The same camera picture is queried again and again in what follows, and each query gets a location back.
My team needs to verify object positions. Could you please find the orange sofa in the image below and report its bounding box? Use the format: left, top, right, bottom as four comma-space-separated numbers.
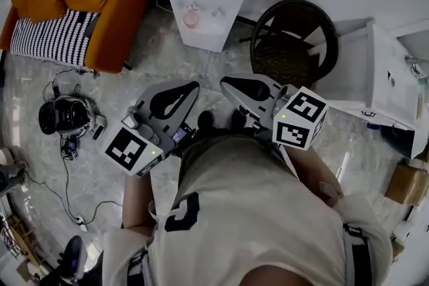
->
0, 0, 151, 74

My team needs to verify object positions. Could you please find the white power strip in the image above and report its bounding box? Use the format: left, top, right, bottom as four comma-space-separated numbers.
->
74, 214, 88, 232

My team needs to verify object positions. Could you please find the black white striped blanket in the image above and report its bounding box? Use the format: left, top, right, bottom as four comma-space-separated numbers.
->
9, 0, 135, 67

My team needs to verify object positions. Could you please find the person's right forearm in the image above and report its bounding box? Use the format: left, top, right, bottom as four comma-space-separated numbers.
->
284, 143, 344, 209

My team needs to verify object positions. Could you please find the white cabinet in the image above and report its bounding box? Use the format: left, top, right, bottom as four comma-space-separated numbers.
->
314, 18, 429, 159

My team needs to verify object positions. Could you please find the person's black right shoe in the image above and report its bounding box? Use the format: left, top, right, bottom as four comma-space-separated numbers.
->
230, 109, 251, 130

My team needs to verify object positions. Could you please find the person's black shoe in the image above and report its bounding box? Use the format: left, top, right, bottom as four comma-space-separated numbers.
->
230, 109, 251, 130
196, 110, 216, 130

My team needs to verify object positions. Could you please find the cardboard box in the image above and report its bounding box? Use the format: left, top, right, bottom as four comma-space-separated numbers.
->
384, 160, 429, 206

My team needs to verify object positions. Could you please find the person's left forearm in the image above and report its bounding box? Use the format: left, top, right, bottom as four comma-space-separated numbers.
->
121, 173, 158, 229

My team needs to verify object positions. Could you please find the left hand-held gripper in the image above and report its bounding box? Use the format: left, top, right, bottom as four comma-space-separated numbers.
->
102, 80, 201, 177

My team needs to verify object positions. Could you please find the pink cup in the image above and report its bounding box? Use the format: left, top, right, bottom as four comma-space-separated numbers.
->
182, 8, 200, 29

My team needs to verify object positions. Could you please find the black grey headset device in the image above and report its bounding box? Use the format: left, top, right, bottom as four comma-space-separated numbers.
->
38, 95, 108, 141

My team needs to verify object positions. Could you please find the black floor cable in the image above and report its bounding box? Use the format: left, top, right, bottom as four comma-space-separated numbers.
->
28, 68, 123, 225

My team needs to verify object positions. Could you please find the wooden rack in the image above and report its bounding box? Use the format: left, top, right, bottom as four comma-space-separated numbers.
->
0, 214, 43, 267

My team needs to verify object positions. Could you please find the person's black left shoe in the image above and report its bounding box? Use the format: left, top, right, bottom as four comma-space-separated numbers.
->
196, 110, 216, 130

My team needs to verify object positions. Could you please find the dark wicker chair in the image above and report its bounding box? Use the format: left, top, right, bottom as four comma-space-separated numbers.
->
249, 0, 339, 88

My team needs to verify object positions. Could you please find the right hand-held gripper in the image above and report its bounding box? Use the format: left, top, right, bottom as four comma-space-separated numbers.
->
220, 73, 328, 151

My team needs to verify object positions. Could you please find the person's beige shirt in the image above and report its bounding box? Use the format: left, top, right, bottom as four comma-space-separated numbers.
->
102, 134, 393, 286

